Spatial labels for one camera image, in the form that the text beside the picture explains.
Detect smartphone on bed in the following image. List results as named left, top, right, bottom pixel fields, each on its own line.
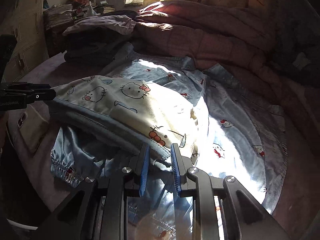
left=17, top=106, right=49, bottom=154

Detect stack of books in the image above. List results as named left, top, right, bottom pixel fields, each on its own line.
left=93, top=1, right=115, bottom=14

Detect white Hello Kitty pants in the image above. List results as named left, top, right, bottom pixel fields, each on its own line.
left=47, top=75, right=202, bottom=164

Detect stack of papers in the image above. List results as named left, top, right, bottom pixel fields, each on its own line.
left=43, top=4, right=73, bottom=30

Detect wooden desk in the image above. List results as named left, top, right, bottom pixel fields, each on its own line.
left=44, top=22, right=73, bottom=58

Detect pink plaid quilt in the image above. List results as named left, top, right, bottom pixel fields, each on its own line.
left=132, top=0, right=320, bottom=120

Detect pink cartoon folded garment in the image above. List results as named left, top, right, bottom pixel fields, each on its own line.
left=62, top=15, right=137, bottom=36

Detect blue Hello Kitty pajama top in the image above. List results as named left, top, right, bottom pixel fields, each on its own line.
left=49, top=42, right=288, bottom=240

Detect cream drawer cabinet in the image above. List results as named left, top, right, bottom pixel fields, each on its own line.
left=1, top=0, right=48, bottom=82

